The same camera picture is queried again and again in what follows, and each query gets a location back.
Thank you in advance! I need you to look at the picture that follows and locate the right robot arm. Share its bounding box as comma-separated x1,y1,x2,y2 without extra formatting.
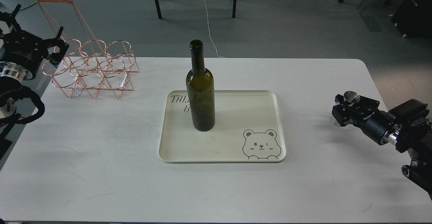
332,91,432,195

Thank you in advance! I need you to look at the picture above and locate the copper wire bottle rack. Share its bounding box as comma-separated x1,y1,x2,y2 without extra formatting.
36,0,140,99

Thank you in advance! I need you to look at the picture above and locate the cream bear serving tray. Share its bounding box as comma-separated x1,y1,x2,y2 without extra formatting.
159,90,287,164

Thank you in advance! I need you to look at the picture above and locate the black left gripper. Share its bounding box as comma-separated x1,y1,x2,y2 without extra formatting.
0,4,69,79

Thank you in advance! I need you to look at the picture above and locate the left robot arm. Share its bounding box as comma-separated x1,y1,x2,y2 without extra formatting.
0,4,69,157

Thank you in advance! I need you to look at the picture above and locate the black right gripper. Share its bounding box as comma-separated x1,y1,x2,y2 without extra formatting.
331,95,400,145

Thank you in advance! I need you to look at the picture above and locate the dark green wine bottle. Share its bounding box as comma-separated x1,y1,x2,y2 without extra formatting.
186,39,216,132

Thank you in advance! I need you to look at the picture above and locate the steel double jigger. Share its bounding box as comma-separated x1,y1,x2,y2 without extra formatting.
331,91,360,127

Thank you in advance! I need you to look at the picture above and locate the black equipment case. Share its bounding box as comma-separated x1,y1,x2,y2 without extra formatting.
391,0,432,37

